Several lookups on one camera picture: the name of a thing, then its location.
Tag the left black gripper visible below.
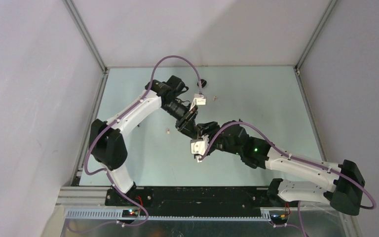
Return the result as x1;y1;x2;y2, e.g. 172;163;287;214
162;100;198;139

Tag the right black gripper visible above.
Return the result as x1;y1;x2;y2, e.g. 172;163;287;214
198;121;242;157

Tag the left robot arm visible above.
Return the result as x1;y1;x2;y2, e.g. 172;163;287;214
87;76;206;206

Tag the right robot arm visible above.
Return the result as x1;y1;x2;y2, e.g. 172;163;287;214
190;121;365;216

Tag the black earbud charging case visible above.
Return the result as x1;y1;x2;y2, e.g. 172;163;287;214
197;79;207;88

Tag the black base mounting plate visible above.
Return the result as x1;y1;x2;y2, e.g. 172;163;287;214
106;186;288;218

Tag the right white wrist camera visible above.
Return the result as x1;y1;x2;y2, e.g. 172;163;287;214
190;135;209;162

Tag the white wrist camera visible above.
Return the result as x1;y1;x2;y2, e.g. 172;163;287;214
189;94;207;111
190;135;209;162

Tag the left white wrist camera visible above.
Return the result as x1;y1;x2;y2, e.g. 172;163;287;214
189;94;207;111

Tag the right aluminium frame post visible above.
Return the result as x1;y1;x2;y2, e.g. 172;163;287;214
294;0;341;187

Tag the aluminium frame post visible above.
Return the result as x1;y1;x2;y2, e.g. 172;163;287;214
62;0;108;74
294;0;341;187

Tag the left aluminium frame post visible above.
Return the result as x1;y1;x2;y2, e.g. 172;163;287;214
62;0;108;74

